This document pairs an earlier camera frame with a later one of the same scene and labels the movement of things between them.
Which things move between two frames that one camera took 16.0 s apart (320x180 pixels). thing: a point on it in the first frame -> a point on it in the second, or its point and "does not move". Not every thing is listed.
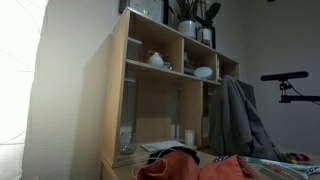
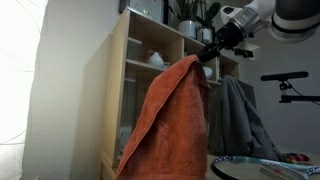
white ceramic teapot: [155, 59] does not move
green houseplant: [196, 10] does not move
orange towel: [183, 165] -> [171, 141]
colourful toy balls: [293, 157] does not move
